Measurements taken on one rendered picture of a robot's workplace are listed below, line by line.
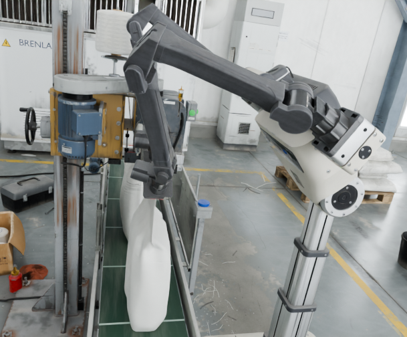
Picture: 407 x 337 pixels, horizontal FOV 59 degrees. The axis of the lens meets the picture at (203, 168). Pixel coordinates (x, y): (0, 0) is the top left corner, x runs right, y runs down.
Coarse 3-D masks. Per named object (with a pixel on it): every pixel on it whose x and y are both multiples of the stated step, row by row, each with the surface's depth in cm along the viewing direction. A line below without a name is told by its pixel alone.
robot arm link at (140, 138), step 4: (136, 132) 143; (140, 132) 144; (144, 132) 144; (136, 136) 143; (140, 136) 144; (144, 136) 144; (136, 140) 143; (140, 140) 144; (144, 140) 144; (136, 144) 144; (140, 144) 144; (144, 144) 144; (144, 148) 146
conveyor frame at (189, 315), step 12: (108, 180) 309; (168, 216) 255; (168, 228) 246; (96, 252) 205; (96, 264) 195; (180, 264) 205; (96, 276) 186; (180, 276) 198; (96, 288) 190; (180, 288) 197; (180, 300) 184; (192, 312) 172; (192, 324) 166; (192, 336) 165
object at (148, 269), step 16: (144, 208) 169; (144, 224) 158; (160, 224) 161; (128, 240) 173; (144, 240) 148; (160, 240) 149; (128, 256) 162; (144, 256) 146; (160, 256) 147; (128, 272) 162; (144, 272) 147; (160, 272) 149; (128, 288) 162; (144, 288) 149; (160, 288) 152; (128, 304) 163; (144, 304) 153; (160, 304) 155; (144, 320) 156; (160, 320) 161
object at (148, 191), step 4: (144, 184) 127; (148, 184) 127; (168, 184) 129; (144, 188) 126; (148, 188) 126; (152, 188) 123; (168, 188) 128; (144, 192) 126; (148, 192) 126; (152, 192) 125; (156, 192) 124; (160, 192) 124; (164, 192) 127; (168, 192) 128; (144, 196) 125; (148, 196) 126; (152, 196) 126; (156, 196) 126; (160, 196) 126; (164, 196) 127; (168, 196) 127
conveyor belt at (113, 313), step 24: (120, 168) 335; (120, 216) 254; (120, 240) 227; (120, 264) 204; (120, 288) 186; (120, 312) 171; (168, 312) 175; (120, 336) 158; (144, 336) 160; (168, 336) 161
